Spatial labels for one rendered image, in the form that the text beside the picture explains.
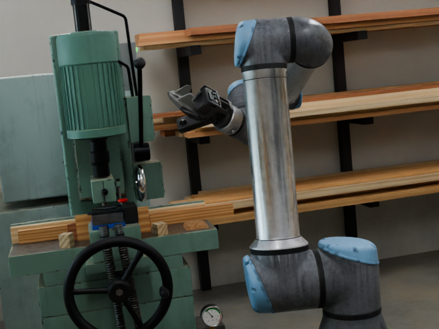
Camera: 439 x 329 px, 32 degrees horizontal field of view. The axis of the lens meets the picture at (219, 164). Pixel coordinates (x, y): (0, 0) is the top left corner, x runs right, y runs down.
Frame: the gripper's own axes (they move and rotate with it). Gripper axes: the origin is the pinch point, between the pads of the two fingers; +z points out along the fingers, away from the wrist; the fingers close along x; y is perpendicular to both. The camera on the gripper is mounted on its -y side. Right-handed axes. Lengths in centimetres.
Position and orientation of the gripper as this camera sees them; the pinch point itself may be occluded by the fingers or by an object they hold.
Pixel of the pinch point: (169, 96)
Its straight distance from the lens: 224.8
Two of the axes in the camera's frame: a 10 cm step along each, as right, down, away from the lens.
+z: -7.0, -3.2, -6.4
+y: 6.8, -5.6, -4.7
